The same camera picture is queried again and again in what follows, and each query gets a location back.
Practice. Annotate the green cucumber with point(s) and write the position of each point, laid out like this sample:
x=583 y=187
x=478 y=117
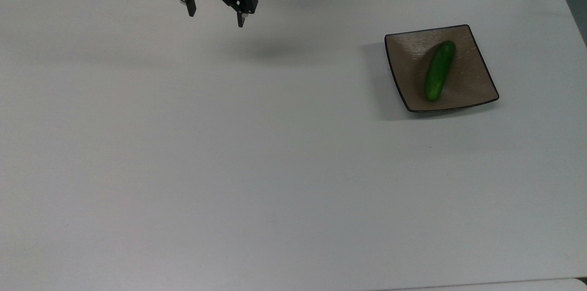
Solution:
x=439 y=71

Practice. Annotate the brown square ceramic plate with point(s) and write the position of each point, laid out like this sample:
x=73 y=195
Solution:
x=472 y=80

